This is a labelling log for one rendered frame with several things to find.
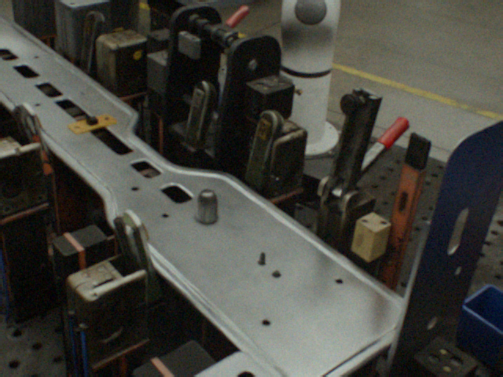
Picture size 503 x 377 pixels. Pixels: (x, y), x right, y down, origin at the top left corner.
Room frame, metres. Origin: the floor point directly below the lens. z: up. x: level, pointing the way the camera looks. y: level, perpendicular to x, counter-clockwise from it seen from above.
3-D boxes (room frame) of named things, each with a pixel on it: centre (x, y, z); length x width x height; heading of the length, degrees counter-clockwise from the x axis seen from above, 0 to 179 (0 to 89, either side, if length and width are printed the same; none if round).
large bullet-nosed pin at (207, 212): (0.80, 0.06, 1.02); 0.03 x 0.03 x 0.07
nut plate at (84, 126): (1.05, 0.29, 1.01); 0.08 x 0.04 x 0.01; 133
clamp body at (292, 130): (0.96, -0.04, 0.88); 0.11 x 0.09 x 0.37; 133
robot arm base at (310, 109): (1.45, -0.10, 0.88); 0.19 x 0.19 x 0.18
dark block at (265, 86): (1.03, -0.02, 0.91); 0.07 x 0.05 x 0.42; 133
